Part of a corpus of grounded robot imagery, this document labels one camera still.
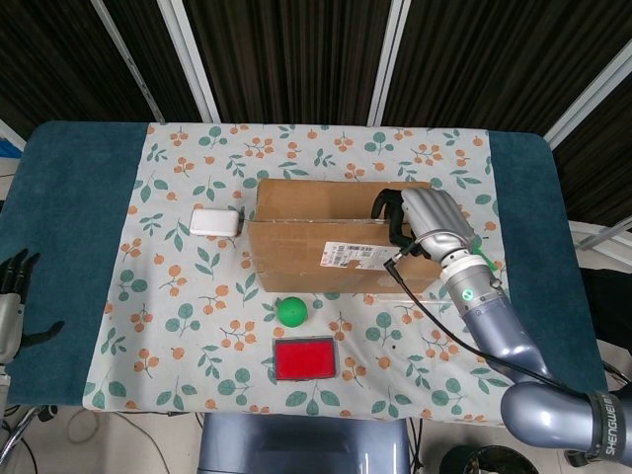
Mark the black round bin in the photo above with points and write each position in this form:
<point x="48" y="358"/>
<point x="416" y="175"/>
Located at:
<point x="481" y="461"/>

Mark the white metal frame post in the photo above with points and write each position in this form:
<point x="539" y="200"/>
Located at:
<point x="190" y="59"/>
<point x="587" y="91"/>
<point x="389" y="59"/>

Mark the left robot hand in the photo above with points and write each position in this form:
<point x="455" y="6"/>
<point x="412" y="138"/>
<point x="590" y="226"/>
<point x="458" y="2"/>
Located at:
<point x="7" y="316"/>

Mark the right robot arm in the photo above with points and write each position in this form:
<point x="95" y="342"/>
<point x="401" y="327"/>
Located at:
<point x="498" y="331"/>

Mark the green plastic packet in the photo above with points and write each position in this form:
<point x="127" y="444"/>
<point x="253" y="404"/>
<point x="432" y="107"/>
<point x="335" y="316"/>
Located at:
<point x="489" y="261"/>

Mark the white crate with blue contents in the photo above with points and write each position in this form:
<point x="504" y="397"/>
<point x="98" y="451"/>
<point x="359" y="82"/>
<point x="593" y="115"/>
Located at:
<point x="9" y="143"/>

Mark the green ball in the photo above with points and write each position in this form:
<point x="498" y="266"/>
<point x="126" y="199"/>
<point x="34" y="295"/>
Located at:
<point x="292" y="311"/>

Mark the brown cardboard box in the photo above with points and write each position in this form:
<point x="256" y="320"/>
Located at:
<point x="296" y="247"/>

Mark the floral tablecloth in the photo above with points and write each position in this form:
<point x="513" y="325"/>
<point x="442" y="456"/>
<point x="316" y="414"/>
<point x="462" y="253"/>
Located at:
<point x="197" y="345"/>

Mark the white rectangular case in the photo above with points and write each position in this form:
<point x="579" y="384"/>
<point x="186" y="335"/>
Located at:
<point x="213" y="222"/>

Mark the thin grey frame post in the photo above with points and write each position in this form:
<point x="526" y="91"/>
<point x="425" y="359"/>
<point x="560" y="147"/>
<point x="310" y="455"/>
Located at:
<point x="129" y="61"/>

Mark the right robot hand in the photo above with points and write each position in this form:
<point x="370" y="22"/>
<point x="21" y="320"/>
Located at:
<point x="437" y="217"/>

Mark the red ink pad case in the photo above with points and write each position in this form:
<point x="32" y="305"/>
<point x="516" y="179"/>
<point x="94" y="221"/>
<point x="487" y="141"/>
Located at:
<point x="304" y="359"/>

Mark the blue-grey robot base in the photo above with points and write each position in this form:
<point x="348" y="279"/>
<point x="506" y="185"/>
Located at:
<point x="301" y="444"/>

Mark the teal table cover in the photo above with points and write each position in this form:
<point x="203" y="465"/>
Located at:
<point x="74" y="222"/>

